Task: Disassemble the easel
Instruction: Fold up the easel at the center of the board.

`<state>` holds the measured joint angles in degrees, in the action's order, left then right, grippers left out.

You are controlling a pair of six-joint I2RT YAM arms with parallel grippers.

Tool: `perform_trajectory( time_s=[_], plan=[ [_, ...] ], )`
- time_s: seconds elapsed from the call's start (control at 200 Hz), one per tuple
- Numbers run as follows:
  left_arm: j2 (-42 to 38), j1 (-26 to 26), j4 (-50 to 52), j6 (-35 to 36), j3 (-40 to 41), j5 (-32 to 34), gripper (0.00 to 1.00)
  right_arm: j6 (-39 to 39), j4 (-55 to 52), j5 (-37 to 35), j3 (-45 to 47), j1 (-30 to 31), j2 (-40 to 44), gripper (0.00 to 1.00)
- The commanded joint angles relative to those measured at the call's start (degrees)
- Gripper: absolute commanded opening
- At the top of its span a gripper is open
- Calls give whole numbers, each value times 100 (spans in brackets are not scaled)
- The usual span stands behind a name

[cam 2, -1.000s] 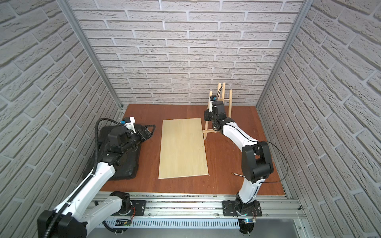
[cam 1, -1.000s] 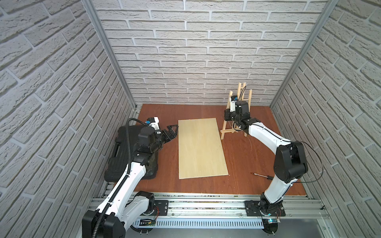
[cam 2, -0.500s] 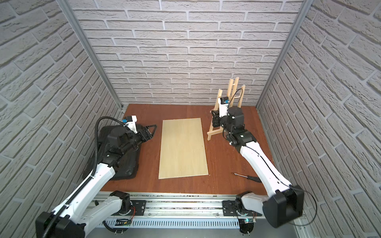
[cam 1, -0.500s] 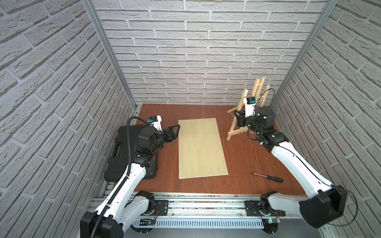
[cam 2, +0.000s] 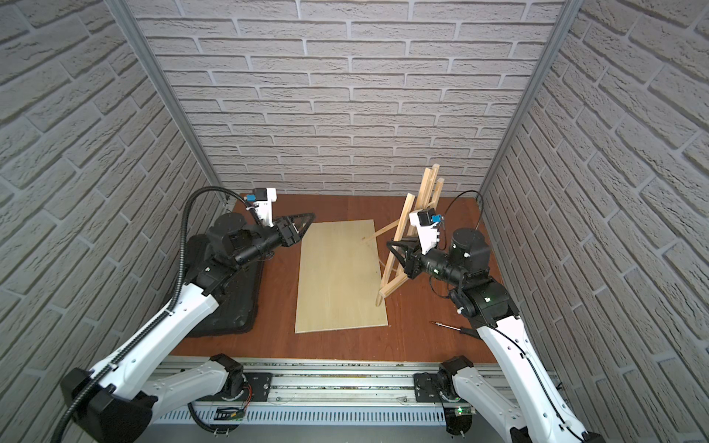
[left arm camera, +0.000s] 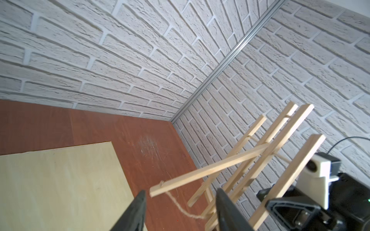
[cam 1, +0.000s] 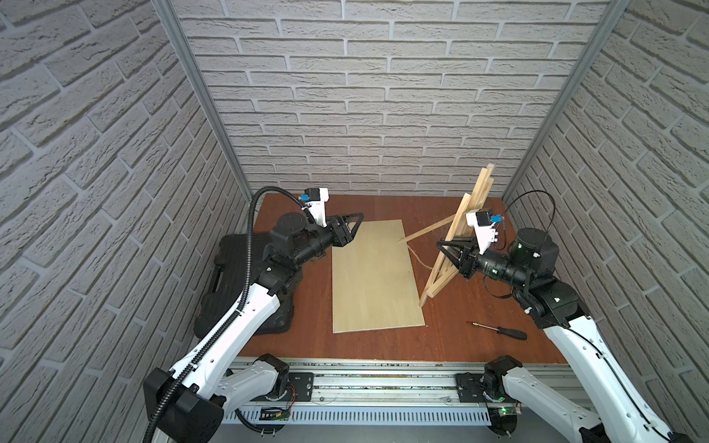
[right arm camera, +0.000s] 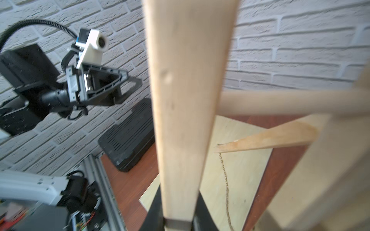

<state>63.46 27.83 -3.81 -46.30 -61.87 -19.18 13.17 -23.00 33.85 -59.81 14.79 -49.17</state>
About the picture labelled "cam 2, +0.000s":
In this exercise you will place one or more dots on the aluminium corner post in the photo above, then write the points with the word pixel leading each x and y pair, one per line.
pixel 137 40
pixel 559 32

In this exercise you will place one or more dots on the light wooden board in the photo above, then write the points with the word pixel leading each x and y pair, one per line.
pixel 339 278

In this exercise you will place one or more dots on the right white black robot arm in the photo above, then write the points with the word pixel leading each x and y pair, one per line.
pixel 498 332

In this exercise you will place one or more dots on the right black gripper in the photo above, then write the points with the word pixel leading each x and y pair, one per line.
pixel 410 265

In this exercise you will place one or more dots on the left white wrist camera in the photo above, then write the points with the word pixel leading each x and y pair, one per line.
pixel 260 204

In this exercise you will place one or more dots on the left aluminium corner post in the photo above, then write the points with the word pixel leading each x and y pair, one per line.
pixel 137 40

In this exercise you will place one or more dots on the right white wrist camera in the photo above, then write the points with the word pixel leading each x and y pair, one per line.
pixel 427 223

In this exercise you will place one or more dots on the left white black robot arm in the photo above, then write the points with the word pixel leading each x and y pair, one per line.
pixel 115 401

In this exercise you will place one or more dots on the right aluminium corner post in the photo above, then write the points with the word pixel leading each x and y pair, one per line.
pixel 559 32

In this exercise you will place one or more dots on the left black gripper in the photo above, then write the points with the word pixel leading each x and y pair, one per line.
pixel 285 231

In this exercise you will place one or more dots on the small wooden easel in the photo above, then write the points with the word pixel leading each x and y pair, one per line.
pixel 428 196

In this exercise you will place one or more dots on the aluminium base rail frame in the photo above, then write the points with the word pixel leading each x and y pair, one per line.
pixel 289 392

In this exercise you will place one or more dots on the black handled screwdriver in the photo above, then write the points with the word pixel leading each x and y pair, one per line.
pixel 457 329

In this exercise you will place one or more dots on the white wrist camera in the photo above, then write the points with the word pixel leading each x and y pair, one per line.
pixel 260 204
pixel 427 223

